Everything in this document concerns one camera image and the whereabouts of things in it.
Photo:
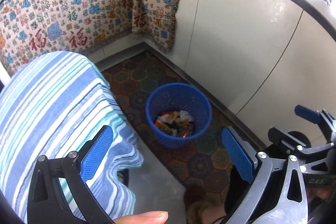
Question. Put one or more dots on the orange drink can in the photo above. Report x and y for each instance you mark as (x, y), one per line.
(187, 131)

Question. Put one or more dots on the large printed blanket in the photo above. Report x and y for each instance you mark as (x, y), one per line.
(65, 16)

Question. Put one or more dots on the small printed blanket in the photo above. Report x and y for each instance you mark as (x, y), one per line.
(155, 8)

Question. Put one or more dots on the blue mesh waste bin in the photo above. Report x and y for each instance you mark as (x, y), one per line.
(157, 108)

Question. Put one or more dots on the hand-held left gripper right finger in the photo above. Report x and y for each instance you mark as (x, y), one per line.
(238, 155)

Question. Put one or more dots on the orange and white wrapper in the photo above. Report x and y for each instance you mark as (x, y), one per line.
(166, 119)

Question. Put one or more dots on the patterned floor mat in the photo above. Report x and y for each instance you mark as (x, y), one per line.
(204, 161)

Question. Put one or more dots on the white kitchen cabinet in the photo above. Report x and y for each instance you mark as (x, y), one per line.
(249, 43)

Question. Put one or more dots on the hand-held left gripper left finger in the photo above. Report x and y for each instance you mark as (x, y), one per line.
(96, 154)

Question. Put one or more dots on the person's left hand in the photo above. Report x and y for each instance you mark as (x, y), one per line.
(143, 218)

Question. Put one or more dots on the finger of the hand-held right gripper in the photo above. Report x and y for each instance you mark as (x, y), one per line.
(305, 113)
(284, 138)

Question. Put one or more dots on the striped tablecloth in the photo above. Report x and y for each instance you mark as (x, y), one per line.
(52, 108)

